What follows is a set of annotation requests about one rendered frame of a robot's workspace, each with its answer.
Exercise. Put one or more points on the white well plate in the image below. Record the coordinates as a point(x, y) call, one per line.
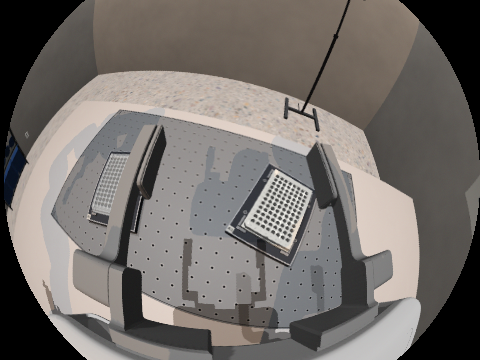
point(102, 202)

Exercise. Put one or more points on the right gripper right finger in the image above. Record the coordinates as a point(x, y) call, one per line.
point(359, 277)

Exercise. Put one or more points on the grey perforated base plate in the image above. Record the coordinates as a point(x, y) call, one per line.
point(185, 257)

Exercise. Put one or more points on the silver well plate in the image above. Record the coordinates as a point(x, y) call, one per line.
point(291, 208)

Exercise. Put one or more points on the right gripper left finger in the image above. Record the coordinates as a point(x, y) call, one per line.
point(119, 287)

